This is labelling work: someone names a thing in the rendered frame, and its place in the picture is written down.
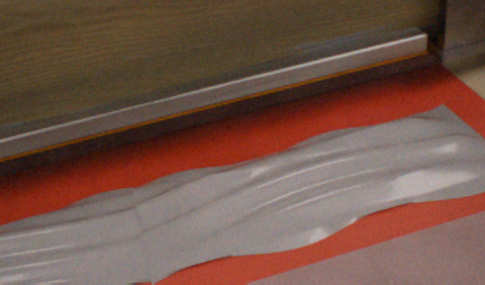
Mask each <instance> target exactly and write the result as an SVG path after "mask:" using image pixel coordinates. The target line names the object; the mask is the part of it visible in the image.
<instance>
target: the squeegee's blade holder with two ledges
mask: <svg viewBox="0 0 485 285"><path fill-rule="evenodd" d="M426 49H427V34H426V33H424V32H423V31H421V30H420V29H419V28H417V27H415V28H408V29H405V30H402V31H399V32H392V33H389V34H385V35H381V36H375V37H372V38H368V39H365V40H358V41H355V42H352V43H349V44H342V45H338V46H335V47H329V48H323V49H319V50H316V51H313V52H306V53H303V54H299V55H296V56H293V57H285V58H282V59H279V60H276V61H269V62H267V63H263V64H260V65H257V66H250V67H247V68H243V69H239V70H233V71H230V72H226V73H223V74H220V75H213V76H210V77H206V78H203V79H200V80H192V81H189V82H186V83H183V84H179V85H173V86H169V87H166V88H163V89H156V90H153V91H150V92H147V93H143V94H137V95H133V96H130V97H127V98H124V99H117V100H114V101H110V102H107V103H104V104H97V105H93V106H90V107H87V108H84V109H77V110H74V111H70V112H67V113H61V114H57V115H54V116H51V117H47V118H40V119H37V120H34V121H31V122H28V123H22V124H19V125H15V126H12V127H9V128H3V129H0V158H6V157H9V156H12V155H15V154H22V153H25V152H28V151H31V150H34V149H41V148H44V147H47V146H50V145H54V144H60V143H66V142H69V141H75V140H79V139H82V138H85V137H88V136H94V135H97V134H101V133H104V132H107V131H114V130H117V129H119V128H123V127H129V126H132V125H136V124H139V123H142V122H148V121H151V120H155V119H158V118H161V117H168V116H171V115H174V114H178V113H181V112H187V111H191V110H194V109H197V108H203V107H206V106H210V105H213V104H216V103H223V102H226V101H230V100H233V99H236V98H242V97H245V96H248V95H252V94H258V93H262V92H264V91H267V90H271V89H277V88H281V87H284V86H287V85H290V84H297V83H300V82H304V81H307V80H314V79H317V78H320V77H323V76H326V75H332V74H336V73H339V72H342V71H349V70H352V69H355V68H359V67H361V66H362V67H364V66H368V65H371V64H374V63H377V62H383V61H386V60H390V59H393V58H400V57H403V56H406V55H409V54H416V53H419V52H422V51H424V50H426Z"/></svg>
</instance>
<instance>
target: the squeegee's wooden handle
mask: <svg viewBox="0 0 485 285"><path fill-rule="evenodd" d="M438 5H439V0H0V129H3V128H9V127H12V126H15V125H19V124H22V123H28V122H31V121H34V120H37V119H40V118H47V117H51V116H54V115H57V114H61V113H67V112H70V111H74V110H77V109H84V108H87V107H90V106H93V105H97V104H104V103H107V102H110V101H114V100H117V99H124V98H127V97H130V96H133V95H137V94H143V93H147V92H150V91H153V90H156V89H163V88H166V87H169V86H173V85H179V84H183V83H186V82H189V81H192V80H200V79H203V78H206V77H210V76H213V75H220V74H223V73H226V72H230V71H233V70H239V69H243V68H247V67H250V66H257V65H260V64H263V63H267V62H269V61H276V60H279V59H282V58H285V57H293V56H296V55H299V54H303V53H306V52H313V51H316V50H319V49H323V48H331V47H335V46H338V45H342V44H349V43H352V42H355V41H358V40H365V39H368V38H372V37H375V36H381V35H385V34H389V33H392V32H399V31H402V30H405V29H408V28H415V27H417V28H419V29H420V30H421V31H423V32H424V33H426V34H427V40H428V39H431V38H434V37H437V31H438Z"/></svg>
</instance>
